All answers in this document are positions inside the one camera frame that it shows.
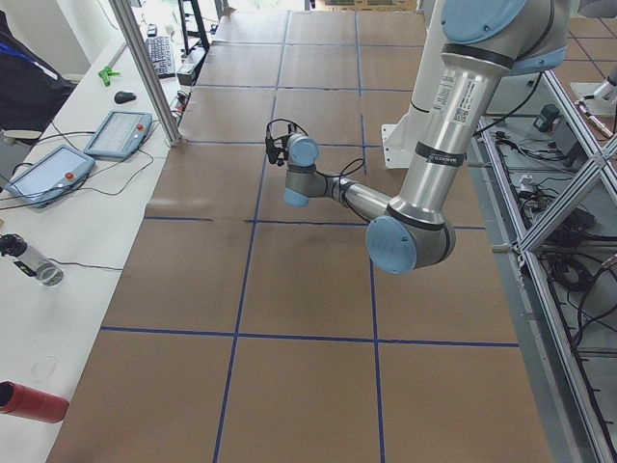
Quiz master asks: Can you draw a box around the black wrist gripper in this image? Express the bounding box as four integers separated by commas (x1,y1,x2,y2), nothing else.
264,119,295,167

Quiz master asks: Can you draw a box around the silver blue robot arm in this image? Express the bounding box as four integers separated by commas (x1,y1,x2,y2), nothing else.
265,1,571,274

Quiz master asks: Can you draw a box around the long blue tape strip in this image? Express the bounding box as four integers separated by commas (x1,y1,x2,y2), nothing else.
211,11,292,463

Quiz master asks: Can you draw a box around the far teach pendant tablet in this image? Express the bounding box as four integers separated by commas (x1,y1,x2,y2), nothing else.
83,111,152,159

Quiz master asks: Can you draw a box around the teach pendant tablet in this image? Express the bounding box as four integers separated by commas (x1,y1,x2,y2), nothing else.
5,145,95,207
83,111,152,159

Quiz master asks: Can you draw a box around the black keyboard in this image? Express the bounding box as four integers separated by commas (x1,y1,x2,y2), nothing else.
145,36,175,78

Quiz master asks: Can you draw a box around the black computer mouse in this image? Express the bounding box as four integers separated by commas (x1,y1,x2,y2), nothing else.
114,91,137,104

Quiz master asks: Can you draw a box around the brown paper table cover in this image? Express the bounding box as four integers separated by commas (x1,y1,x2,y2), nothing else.
49,12,551,462

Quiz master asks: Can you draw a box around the green plastic clamp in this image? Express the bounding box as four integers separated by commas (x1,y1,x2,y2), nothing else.
97,66,121,87

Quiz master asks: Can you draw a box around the crossing blue tape strip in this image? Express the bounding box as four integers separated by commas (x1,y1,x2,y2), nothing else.
99,326,520,348

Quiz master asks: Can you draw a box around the near teach pendant tablet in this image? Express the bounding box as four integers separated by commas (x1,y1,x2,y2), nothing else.
5,145,95,207

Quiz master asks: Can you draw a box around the black cloth bag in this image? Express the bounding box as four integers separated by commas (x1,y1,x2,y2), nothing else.
1,12,76,132

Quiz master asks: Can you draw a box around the clear glass with black top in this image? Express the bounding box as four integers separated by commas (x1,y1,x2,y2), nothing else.
1,233,64,286

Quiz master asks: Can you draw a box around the red cylinder tube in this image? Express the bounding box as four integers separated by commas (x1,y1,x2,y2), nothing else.
1,381,69,423

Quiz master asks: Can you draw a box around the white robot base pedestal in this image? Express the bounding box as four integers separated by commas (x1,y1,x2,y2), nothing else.
381,0,445,169

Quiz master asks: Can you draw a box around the aluminium frame post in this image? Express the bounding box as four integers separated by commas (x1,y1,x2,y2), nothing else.
109,0,181,147

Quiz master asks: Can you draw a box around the black cable bundle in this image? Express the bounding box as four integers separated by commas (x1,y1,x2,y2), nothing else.
510,173,617,368

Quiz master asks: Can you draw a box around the aluminium lattice frame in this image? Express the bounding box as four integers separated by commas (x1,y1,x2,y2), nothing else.
470,72,616,462

